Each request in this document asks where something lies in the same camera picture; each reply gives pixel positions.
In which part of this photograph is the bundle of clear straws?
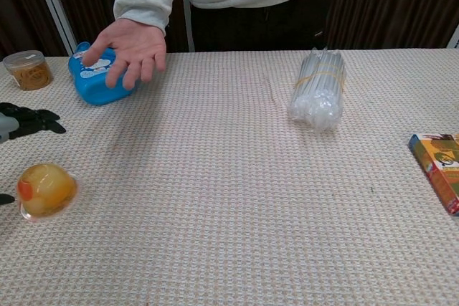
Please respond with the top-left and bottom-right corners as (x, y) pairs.
(288, 47), (348, 132)

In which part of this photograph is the blue detergent bottle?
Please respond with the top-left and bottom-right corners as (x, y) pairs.
(67, 41), (140, 107)

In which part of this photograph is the orange and yellow carton box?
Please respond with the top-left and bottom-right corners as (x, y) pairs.
(407, 133), (459, 217)

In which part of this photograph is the white metal frame post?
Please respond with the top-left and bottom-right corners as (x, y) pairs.
(445, 25), (459, 49)
(29, 0), (78, 57)

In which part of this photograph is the clear jar of rubber bands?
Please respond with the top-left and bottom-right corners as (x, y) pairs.
(2, 50), (54, 92)

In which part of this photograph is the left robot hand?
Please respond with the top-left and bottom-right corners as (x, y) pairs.
(0, 102), (67, 206)

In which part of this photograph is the person's bare hand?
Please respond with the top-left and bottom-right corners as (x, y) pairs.
(82, 18), (168, 89)

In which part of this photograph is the clear cup with orange dessert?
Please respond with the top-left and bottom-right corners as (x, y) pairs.
(16, 163), (79, 222)

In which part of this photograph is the beige woven tablecloth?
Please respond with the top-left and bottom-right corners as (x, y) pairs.
(0, 47), (459, 306)

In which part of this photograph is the grey metal pole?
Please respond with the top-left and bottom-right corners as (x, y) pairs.
(179, 0), (197, 53)

